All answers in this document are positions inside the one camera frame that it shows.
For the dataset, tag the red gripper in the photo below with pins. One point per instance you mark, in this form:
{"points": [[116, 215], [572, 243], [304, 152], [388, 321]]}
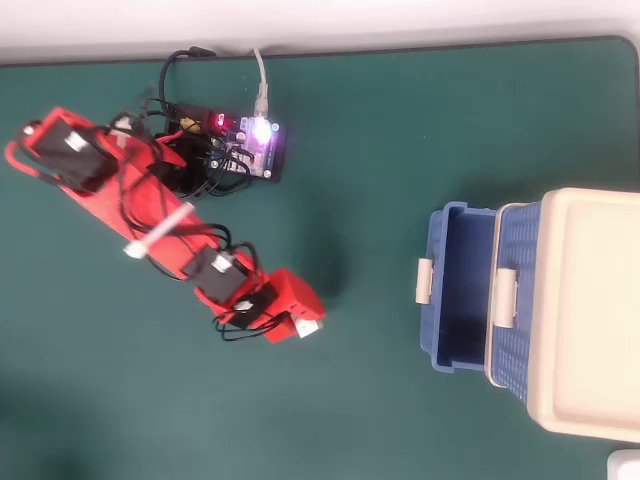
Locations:
{"points": [[295, 295]]}

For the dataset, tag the white cube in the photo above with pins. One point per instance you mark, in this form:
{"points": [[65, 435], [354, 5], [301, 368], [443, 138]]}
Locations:
{"points": [[310, 329]]}

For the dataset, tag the blue wicker-pattern drawer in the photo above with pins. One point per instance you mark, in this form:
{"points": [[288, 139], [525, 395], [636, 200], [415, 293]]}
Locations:
{"points": [[465, 280], [520, 350]]}

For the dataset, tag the red robot arm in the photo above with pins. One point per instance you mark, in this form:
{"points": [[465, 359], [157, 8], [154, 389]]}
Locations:
{"points": [[150, 210]]}

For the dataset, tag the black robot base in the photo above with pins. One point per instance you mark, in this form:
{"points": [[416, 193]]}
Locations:
{"points": [[187, 175]]}

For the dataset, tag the green table mat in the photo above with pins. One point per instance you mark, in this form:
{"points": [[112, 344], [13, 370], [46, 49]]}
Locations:
{"points": [[350, 400]]}

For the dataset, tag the white zip tie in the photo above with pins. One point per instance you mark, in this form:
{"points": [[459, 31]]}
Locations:
{"points": [[160, 232], [121, 129]]}

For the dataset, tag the motor controller circuit board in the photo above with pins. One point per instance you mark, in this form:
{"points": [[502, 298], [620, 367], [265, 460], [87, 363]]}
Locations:
{"points": [[260, 150]]}

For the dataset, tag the white box corner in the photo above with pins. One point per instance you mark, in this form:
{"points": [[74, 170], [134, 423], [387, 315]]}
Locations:
{"points": [[625, 467]]}

